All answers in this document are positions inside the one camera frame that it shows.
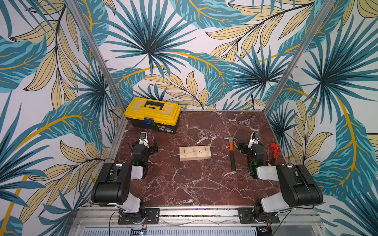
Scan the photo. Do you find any orange black claw hammer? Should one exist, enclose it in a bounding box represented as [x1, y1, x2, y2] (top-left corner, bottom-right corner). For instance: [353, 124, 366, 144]
[224, 137, 236, 172]

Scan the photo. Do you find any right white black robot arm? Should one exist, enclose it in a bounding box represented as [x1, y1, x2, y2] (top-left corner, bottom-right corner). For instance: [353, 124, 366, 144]
[233, 141, 323, 223]

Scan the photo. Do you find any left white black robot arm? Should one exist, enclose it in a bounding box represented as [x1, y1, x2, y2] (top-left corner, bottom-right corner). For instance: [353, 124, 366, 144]
[91, 139, 158, 224]

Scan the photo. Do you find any light wooden board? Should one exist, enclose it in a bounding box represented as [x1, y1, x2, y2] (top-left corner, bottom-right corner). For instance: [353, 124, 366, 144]
[179, 146, 212, 161]

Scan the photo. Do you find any red pipe wrench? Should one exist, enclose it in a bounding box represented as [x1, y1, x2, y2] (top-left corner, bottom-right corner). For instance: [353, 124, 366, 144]
[269, 143, 280, 166]

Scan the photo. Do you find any yellow black plastic toolbox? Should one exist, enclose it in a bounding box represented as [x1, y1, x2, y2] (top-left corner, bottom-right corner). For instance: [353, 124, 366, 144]
[124, 97, 181, 134]

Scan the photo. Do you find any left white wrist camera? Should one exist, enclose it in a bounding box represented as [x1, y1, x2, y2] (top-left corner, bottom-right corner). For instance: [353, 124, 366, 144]
[139, 132, 149, 147]

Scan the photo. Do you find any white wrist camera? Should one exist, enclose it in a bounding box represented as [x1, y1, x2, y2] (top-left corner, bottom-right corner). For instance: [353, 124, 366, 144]
[248, 132, 260, 148]
[139, 132, 149, 147]

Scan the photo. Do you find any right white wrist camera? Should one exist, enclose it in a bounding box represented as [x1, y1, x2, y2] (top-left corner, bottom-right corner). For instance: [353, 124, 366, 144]
[248, 132, 260, 148]

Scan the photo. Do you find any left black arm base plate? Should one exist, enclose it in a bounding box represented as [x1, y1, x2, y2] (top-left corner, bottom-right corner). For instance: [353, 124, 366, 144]
[118, 208, 160, 225]

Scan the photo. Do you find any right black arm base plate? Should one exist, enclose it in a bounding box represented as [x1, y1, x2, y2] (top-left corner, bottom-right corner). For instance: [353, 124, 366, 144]
[237, 207, 280, 224]

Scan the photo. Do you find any aluminium front frame rail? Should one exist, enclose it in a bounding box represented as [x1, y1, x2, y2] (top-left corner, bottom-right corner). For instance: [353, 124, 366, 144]
[72, 206, 324, 229]

